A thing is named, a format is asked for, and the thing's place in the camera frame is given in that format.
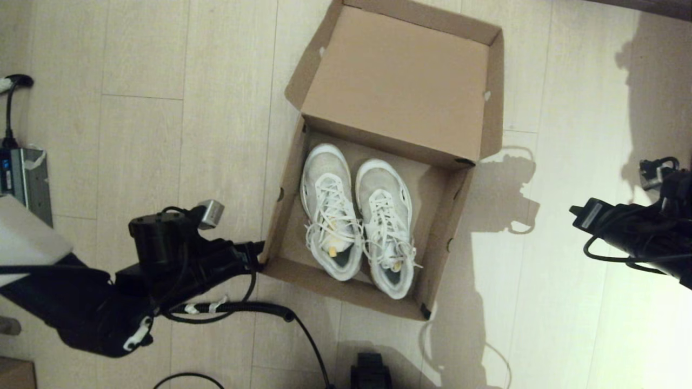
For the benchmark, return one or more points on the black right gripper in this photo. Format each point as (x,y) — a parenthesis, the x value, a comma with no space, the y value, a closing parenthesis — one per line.
(589,215)

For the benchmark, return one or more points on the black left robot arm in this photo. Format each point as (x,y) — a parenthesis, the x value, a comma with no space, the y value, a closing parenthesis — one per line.
(81,308)

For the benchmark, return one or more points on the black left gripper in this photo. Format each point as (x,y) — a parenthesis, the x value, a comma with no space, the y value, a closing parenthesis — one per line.
(243,259)

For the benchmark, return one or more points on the small brown cardboard box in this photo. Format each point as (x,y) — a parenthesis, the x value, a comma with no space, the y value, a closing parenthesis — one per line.
(16,375)

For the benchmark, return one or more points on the white lace-up sneaker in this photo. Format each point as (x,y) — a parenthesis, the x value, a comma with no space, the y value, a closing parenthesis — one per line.
(386,227)
(330,216)

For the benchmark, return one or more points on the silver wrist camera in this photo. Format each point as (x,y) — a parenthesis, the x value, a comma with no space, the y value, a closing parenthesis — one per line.
(212,213)
(654,173)

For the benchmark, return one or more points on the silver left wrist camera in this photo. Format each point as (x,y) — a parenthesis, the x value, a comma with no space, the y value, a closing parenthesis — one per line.
(212,213)

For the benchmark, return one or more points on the small grey round foot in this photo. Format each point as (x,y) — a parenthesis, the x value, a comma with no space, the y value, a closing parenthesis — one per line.
(10,326)

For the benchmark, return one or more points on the brown cardboard shoe box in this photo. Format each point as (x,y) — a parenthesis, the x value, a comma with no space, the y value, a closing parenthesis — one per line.
(400,81)

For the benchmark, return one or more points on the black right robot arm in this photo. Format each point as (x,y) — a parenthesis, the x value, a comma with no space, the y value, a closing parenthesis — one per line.
(654,237)

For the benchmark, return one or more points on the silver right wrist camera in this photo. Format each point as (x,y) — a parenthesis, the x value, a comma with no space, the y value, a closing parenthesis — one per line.
(654,173)

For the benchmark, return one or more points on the grey power supply box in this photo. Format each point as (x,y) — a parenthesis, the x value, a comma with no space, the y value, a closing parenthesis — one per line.
(27,181)

